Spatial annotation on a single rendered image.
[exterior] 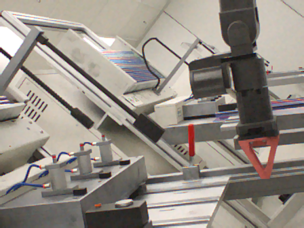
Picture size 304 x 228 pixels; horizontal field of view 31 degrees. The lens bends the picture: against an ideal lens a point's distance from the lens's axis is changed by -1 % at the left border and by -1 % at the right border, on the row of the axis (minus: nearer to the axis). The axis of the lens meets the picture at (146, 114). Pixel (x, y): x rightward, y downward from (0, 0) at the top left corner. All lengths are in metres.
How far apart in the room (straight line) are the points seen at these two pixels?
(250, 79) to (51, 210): 0.39
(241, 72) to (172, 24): 7.72
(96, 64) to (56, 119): 0.25
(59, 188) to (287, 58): 7.73
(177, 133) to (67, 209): 1.13
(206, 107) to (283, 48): 6.34
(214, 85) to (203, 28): 7.62
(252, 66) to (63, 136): 1.16
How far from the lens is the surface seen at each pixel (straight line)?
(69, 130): 1.95
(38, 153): 1.17
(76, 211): 0.74
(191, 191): 0.95
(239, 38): 0.89
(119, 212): 0.70
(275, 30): 8.44
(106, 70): 2.00
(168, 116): 2.03
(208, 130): 1.82
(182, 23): 8.59
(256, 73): 0.91
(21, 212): 0.77
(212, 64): 0.93
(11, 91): 1.17
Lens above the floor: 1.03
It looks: 8 degrees up
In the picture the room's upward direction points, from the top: 51 degrees counter-clockwise
